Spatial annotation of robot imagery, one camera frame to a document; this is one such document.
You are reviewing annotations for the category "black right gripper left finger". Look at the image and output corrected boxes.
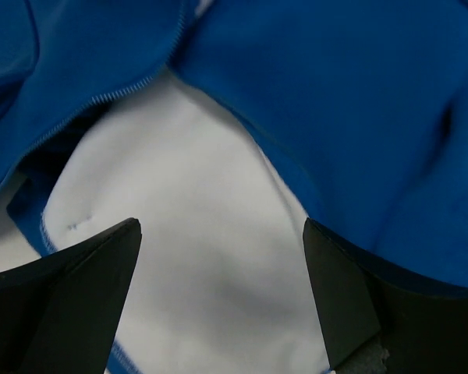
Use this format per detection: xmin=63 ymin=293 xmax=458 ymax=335
xmin=0 ymin=218 xmax=141 ymax=373

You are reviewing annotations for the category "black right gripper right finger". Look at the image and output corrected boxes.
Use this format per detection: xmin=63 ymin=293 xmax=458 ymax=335
xmin=303 ymin=219 xmax=468 ymax=373

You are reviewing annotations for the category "blue zip-up jacket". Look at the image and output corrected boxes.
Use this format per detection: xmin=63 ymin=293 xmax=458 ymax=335
xmin=0 ymin=1 xmax=468 ymax=373

